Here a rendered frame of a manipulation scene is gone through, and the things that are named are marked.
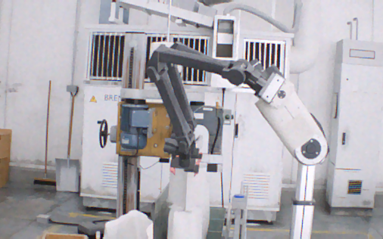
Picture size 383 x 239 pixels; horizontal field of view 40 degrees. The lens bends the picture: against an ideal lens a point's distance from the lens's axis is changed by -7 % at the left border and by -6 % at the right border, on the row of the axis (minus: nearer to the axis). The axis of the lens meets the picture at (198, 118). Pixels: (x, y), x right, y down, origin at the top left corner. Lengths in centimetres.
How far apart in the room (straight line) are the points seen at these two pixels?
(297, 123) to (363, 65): 445
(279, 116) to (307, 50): 393
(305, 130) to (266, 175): 356
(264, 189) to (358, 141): 145
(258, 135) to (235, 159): 35
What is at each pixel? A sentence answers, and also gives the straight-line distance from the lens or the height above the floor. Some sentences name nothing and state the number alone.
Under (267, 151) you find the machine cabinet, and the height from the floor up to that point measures 82.
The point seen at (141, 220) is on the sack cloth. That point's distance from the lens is 154.
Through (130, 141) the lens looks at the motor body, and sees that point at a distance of 312.
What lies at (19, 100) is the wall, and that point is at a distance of 789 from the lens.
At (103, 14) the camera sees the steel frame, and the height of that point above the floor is 231.
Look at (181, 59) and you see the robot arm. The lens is 239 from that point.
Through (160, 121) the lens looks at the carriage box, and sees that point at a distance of 329.
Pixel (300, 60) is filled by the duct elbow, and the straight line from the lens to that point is 632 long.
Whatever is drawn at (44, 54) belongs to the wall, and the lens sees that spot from 777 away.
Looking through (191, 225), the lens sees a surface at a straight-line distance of 287.
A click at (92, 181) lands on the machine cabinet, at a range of 627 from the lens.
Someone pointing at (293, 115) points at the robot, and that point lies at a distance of 245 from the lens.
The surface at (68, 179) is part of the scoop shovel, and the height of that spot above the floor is 16.
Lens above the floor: 144
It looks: 3 degrees down
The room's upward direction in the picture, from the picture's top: 3 degrees clockwise
